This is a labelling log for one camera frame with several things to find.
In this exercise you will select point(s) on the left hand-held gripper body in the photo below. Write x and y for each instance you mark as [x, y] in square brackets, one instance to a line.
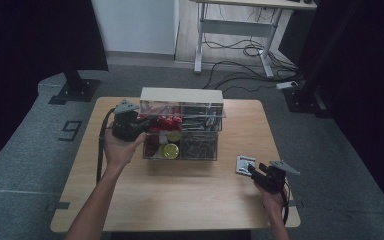
[125, 128]

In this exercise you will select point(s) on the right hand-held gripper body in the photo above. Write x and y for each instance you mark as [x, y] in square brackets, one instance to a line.
[273, 180]

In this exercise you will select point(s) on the pile of red packets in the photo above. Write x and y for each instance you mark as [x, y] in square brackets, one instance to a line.
[168, 122]

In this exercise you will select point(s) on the clear drawer organizer white top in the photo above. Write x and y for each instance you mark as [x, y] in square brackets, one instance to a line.
[181, 95]

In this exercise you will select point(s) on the person's right hand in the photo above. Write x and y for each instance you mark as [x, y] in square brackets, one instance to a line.
[276, 202]

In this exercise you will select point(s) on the person's left hand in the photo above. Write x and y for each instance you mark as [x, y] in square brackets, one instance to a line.
[120, 153]

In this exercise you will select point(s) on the dark red packets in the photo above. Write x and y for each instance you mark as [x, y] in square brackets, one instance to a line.
[151, 148]

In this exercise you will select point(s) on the small yellow lid round container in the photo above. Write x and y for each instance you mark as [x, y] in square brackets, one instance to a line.
[174, 136]

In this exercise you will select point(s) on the grey tape strip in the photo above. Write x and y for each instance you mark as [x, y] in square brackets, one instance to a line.
[60, 205]
[295, 203]

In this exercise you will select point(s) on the pile of dark stick packets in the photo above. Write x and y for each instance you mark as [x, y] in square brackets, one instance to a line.
[198, 120]

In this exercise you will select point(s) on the pile of dark brown packets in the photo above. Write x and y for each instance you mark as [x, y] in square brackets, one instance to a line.
[198, 146]

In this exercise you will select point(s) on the black stand base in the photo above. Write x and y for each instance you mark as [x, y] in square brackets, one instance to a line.
[305, 101]

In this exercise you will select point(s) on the white power strip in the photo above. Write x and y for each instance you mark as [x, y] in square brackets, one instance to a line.
[286, 85]

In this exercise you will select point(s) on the black curtain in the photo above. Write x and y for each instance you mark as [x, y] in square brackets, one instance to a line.
[30, 66]
[363, 83]

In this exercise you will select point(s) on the white desk with metal legs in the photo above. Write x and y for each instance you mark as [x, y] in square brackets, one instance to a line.
[236, 28]

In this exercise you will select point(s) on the black stand with base plate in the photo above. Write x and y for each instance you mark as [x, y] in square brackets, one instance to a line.
[78, 88]

